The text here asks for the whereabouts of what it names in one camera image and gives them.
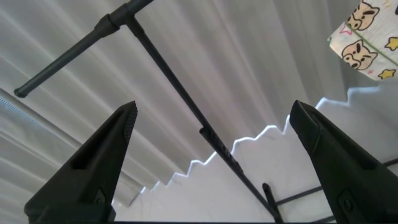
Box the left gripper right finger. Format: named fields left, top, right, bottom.
left=289, top=100, right=398, bottom=224

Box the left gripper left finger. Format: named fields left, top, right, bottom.
left=24, top=100, right=139, bottom=223

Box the cream printed garment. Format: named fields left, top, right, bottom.
left=326, top=0, right=398, bottom=82

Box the black clothes rack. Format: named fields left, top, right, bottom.
left=13, top=0, right=398, bottom=224

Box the white curtain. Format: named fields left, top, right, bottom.
left=0, top=0, right=379, bottom=223

